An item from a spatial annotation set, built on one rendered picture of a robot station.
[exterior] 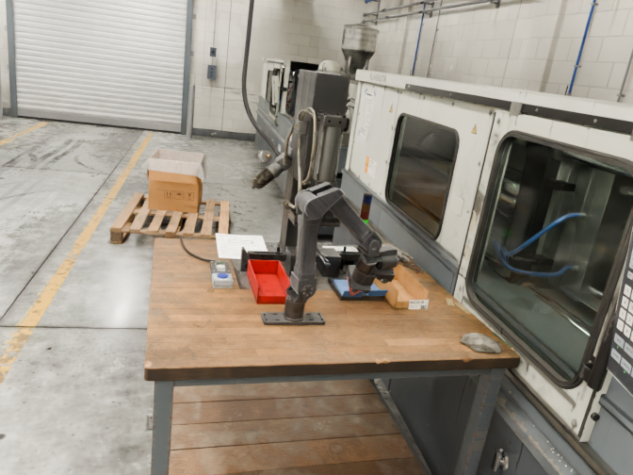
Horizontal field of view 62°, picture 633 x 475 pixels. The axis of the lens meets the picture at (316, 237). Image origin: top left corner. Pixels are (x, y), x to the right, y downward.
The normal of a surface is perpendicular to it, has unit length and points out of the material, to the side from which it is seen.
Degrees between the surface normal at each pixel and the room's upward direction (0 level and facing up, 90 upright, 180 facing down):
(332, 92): 90
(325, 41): 90
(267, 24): 91
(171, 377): 90
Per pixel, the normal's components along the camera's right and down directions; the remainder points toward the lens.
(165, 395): 0.26, 0.33
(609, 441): -0.97, -0.06
